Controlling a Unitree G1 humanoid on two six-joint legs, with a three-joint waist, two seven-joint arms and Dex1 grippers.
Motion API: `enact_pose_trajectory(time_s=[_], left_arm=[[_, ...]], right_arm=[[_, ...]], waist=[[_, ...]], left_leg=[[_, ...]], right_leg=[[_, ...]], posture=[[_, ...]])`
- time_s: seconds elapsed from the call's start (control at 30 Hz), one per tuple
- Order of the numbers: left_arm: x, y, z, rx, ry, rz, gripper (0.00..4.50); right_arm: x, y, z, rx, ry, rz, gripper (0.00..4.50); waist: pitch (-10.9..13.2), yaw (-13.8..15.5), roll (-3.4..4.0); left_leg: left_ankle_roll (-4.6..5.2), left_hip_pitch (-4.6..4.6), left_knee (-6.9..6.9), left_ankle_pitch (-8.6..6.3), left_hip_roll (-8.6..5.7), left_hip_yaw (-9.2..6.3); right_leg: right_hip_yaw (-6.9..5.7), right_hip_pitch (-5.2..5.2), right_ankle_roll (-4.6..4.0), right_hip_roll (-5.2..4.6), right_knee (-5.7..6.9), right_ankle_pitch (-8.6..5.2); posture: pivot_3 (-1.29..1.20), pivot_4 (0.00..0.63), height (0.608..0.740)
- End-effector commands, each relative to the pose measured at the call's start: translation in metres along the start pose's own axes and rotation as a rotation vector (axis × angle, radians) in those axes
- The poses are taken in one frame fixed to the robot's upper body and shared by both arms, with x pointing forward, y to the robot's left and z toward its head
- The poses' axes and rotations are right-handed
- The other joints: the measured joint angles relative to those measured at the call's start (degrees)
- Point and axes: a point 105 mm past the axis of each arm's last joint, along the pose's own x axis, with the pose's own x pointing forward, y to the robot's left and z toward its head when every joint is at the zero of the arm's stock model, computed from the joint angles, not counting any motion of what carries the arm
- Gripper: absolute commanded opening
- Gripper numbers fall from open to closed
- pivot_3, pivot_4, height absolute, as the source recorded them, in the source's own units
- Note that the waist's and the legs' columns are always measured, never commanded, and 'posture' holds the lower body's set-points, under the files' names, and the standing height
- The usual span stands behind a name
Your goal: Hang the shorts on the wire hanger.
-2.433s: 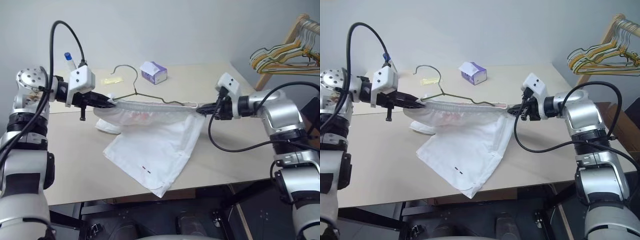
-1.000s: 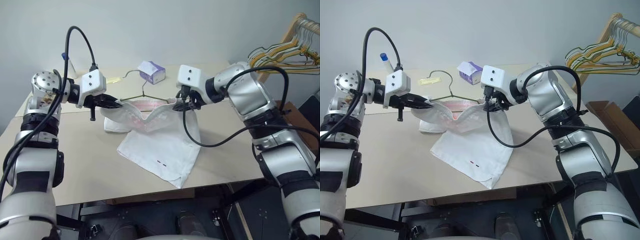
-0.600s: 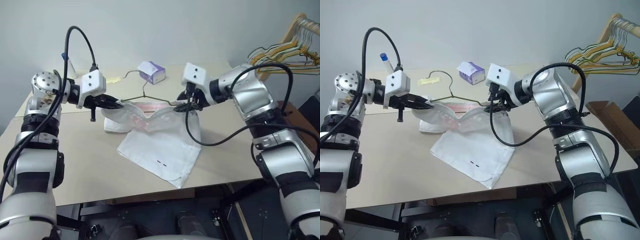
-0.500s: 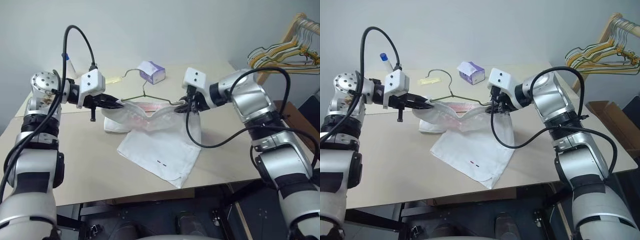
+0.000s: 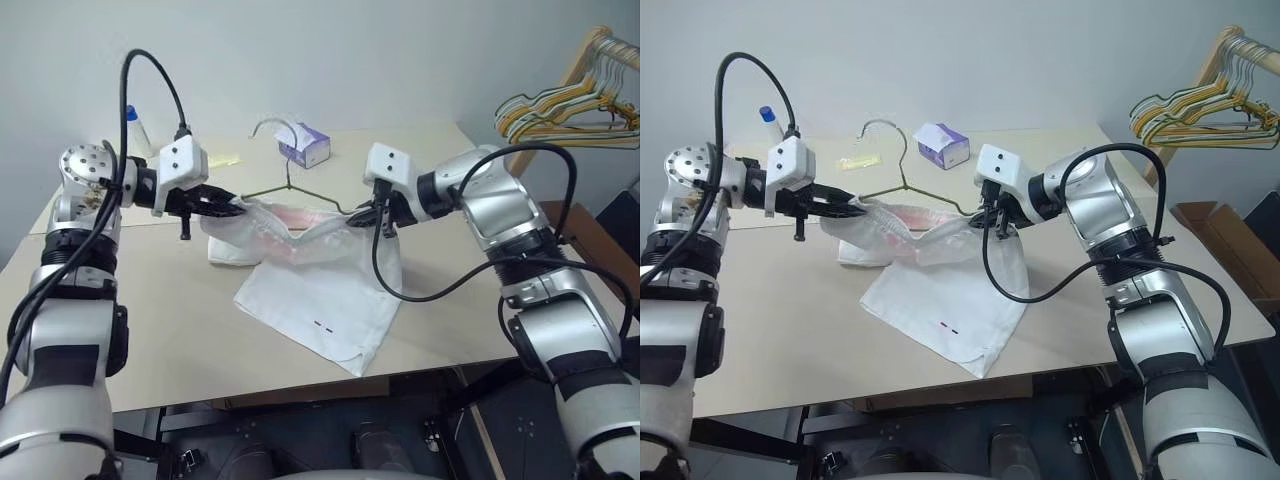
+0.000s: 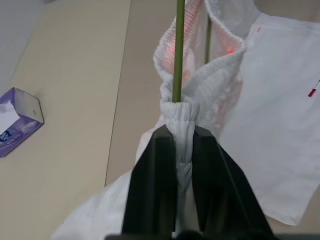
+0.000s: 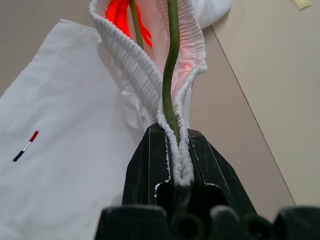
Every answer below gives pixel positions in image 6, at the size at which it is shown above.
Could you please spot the purple tissue box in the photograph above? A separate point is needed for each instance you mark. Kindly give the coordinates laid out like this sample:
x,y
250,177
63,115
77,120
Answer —
x,y
27,120

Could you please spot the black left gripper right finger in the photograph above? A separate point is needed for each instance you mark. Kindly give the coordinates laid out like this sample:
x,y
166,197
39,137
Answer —
x,y
215,190

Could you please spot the white tissue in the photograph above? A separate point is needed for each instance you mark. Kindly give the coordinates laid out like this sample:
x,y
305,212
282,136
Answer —
x,y
7,115

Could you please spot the white ribbed garment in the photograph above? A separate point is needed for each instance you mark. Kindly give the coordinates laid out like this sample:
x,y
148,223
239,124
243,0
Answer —
x,y
275,100

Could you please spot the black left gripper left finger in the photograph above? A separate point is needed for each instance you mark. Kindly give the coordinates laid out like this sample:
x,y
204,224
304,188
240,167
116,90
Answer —
x,y
152,190

